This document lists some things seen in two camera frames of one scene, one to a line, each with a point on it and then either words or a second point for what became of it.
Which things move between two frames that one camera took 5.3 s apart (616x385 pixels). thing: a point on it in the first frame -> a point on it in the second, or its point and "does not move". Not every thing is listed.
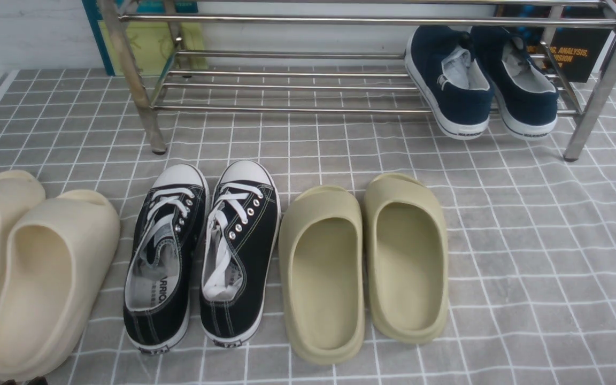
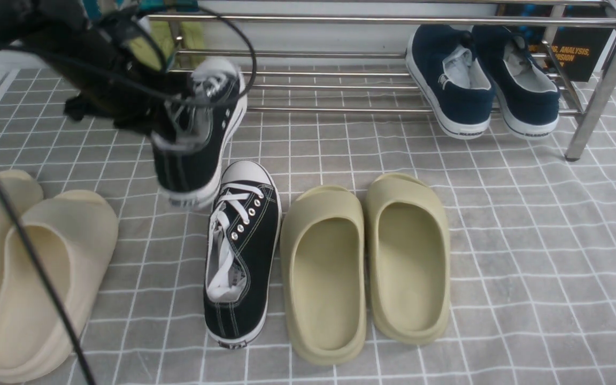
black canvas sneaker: [239, 253] does not move
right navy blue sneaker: [526, 95] does not move
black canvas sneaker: [169, 233] -> [188, 163]
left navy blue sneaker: [457, 94] does not move
